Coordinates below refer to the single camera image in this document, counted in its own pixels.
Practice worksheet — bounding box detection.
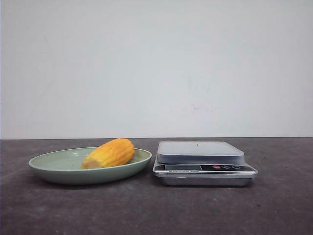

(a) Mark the yellow corn cob piece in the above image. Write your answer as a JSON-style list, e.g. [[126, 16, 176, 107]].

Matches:
[[81, 138, 134, 169]]

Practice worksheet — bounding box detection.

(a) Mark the silver digital kitchen scale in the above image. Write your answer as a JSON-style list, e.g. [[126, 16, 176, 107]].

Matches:
[[153, 141, 258, 187]]

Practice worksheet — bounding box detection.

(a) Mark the green oval plate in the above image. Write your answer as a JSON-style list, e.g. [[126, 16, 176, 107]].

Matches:
[[28, 147, 152, 185]]

